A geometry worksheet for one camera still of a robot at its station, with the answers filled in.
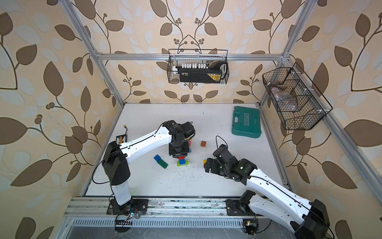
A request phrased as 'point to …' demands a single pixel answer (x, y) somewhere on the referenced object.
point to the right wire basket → (298, 104)
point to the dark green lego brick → (162, 164)
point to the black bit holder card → (121, 139)
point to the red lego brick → (182, 157)
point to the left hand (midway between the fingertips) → (186, 157)
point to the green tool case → (246, 122)
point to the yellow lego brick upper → (204, 161)
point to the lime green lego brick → (186, 163)
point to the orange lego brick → (203, 143)
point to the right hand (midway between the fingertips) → (210, 167)
